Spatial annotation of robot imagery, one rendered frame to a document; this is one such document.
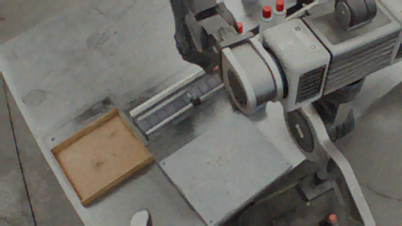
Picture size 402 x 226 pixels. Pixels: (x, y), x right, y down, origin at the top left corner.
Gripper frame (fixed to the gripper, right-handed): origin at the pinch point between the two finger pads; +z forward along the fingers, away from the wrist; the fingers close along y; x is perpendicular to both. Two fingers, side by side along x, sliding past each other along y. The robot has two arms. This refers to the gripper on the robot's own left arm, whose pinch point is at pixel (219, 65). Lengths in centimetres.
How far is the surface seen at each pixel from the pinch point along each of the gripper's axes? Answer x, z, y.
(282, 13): -29.5, 10.1, -2.5
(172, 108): 21.5, -10.4, -1.4
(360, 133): 0, 122, -28
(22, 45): 50, -29, 77
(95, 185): 54, -31, -8
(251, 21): -18.5, 21.9, 14.5
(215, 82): 6.3, 2.0, -2.0
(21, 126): 122, 18, 111
